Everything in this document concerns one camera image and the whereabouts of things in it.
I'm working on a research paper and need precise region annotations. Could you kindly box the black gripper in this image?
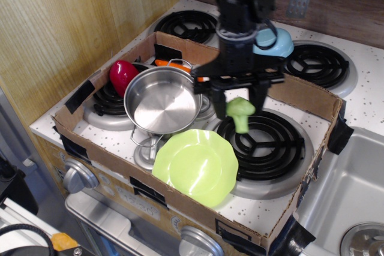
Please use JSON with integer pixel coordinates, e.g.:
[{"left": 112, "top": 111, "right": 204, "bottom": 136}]
[{"left": 191, "top": 32, "right": 286, "bottom": 120}]

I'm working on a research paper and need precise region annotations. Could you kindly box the green toy broccoli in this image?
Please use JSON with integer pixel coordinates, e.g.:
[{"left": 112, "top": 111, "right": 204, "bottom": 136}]
[{"left": 226, "top": 97, "right": 256, "bottom": 134}]

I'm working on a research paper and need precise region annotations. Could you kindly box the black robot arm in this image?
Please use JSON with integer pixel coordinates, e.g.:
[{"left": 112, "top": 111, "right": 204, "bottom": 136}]
[{"left": 191, "top": 0, "right": 286, "bottom": 119}]

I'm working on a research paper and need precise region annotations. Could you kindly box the silver knob beside pan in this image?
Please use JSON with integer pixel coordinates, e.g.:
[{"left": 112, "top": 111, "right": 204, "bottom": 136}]
[{"left": 196, "top": 95, "right": 215, "bottom": 121}]

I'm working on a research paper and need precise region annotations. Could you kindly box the silver metal pan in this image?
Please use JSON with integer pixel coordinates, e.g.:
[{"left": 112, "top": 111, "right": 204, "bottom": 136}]
[{"left": 124, "top": 67, "right": 202, "bottom": 139}]

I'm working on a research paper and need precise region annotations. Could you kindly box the silver knob under pan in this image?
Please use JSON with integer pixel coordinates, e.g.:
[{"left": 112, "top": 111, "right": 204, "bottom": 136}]
[{"left": 133, "top": 137, "right": 165, "bottom": 171}]

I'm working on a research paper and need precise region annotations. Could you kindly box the light blue plastic bowl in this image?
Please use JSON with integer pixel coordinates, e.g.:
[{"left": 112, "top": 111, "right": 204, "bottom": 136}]
[{"left": 253, "top": 28, "right": 294, "bottom": 58}]

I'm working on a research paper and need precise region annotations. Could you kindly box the front right stove burner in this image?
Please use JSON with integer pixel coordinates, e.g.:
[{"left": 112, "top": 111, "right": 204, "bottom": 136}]
[{"left": 205, "top": 109, "right": 314, "bottom": 200}]

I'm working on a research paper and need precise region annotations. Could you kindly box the stove burner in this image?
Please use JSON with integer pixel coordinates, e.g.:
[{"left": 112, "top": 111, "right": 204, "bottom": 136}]
[
  {"left": 83, "top": 62, "right": 152, "bottom": 131},
  {"left": 284, "top": 40, "right": 358, "bottom": 98},
  {"left": 205, "top": 109, "right": 314, "bottom": 200},
  {"left": 147, "top": 10, "right": 219, "bottom": 48}
]

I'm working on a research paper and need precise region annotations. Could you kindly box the light green plastic plate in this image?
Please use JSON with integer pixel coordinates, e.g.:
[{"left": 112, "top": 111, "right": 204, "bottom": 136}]
[{"left": 152, "top": 129, "right": 239, "bottom": 207}]

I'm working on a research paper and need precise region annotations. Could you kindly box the back left stove burner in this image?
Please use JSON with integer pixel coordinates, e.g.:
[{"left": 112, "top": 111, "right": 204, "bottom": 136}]
[{"left": 147, "top": 10, "right": 219, "bottom": 48}]

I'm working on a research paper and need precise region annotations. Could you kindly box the orange toy carrot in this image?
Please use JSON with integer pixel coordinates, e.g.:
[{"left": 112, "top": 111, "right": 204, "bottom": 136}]
[{"left": 154, "top": 59, "right": 193, "bottom": 73}]

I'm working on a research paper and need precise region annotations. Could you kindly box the back right stove burner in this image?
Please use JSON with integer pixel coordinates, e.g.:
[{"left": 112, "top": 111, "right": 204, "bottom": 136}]
[{"left": 284, "top": 40, "right": 358, "bottom": 98}]

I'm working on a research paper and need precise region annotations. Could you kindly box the hanging silver slotted spatula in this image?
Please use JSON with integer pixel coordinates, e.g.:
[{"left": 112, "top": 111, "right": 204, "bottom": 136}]
[{"left": 286, "top": 0, "right": 310, "bottom": 19}]

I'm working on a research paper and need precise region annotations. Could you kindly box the red toy pepper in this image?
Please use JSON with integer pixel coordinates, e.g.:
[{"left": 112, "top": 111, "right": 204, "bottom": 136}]
[{"left": 109, "top": 60, "right": 139, "bottom": 97}]

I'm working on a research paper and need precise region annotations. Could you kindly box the front left stove burner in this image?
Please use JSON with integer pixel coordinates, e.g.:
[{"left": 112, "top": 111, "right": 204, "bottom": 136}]
[{"left": 83, "top": 62, "right": 152, "bottom": 131}]

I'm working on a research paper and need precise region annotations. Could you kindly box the silver sink basin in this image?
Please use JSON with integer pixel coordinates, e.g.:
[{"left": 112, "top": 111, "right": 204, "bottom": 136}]
[{"left": 298, "top": 128, "right": 383, "bottom": 255}]

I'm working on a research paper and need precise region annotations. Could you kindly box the right silver stove knob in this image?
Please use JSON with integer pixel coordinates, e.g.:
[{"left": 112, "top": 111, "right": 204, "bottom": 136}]
[{"left": 178, "top": 226, "right": 224, "bottom": 256}]

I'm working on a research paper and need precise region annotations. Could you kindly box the silver stove knob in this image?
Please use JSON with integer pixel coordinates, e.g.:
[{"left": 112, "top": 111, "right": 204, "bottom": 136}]
[
  {"left": 63, "top": 158, "right": 99, "bottom": 194},
  {"left": 178, "top": 226, "right": 224, "bottom": 256}
]

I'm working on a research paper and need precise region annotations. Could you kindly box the brown cardboard fence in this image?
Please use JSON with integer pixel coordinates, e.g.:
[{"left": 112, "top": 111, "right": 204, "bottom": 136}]
[{"left": 51, "top": 31, "right": 355, "bottom": 252}]

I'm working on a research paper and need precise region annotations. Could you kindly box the left silver stove knob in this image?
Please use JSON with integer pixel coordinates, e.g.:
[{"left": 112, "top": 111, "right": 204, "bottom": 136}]
[{"left": 63, "top": 158, "right": 99, "bottom": 194}]

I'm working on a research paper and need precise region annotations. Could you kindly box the silver sink drain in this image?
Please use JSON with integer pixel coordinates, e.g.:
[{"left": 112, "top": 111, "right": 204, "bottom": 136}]
[{"left": 339, "top": 222, "right": 383, "bottom": 256}]

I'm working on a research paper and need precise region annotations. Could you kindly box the yellow object bottom left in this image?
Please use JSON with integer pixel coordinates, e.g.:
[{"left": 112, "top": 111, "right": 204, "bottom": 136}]
[{"left": 50, "top": 233, "right": 79, "bottom": 251}]

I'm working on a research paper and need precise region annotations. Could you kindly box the silver oven door handle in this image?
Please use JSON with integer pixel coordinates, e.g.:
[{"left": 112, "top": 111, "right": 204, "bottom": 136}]
[{"left": 65, "top": 192, "right": 158, "bottom": 255}]

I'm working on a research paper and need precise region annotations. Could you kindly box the black cable bottom left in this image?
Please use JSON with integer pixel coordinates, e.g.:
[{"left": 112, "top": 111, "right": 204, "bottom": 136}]
[{"left": 0, "top": 223, "right": 56, "bottom": 256}]

